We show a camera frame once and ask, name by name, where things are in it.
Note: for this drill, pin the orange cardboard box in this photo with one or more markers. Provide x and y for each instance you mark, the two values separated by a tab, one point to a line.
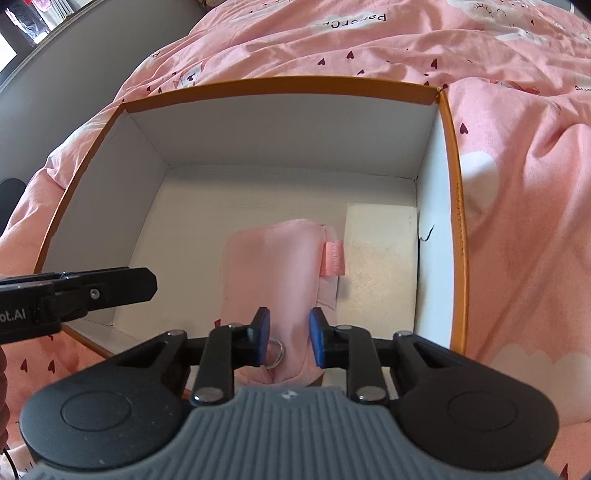
170	178

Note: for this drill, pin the white flat box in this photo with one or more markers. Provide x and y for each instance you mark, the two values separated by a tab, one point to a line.
379	290

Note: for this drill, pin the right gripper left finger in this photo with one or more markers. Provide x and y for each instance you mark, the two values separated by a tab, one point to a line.
226	349

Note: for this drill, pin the window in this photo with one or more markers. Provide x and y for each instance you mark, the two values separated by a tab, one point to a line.
25	24

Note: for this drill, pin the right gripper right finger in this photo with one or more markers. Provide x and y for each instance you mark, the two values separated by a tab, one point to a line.
353	350

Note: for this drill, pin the left hand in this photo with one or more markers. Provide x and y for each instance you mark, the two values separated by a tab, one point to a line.
4	410

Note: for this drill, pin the pink heart print duvet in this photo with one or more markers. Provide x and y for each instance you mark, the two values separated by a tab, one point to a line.
517	75

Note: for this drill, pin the pink fabric pouch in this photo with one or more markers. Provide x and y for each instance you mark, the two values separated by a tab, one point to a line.
289	268

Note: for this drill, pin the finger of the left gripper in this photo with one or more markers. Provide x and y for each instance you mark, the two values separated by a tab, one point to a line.
78	293

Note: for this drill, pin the round black fan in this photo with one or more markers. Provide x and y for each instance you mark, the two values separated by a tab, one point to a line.
11	190

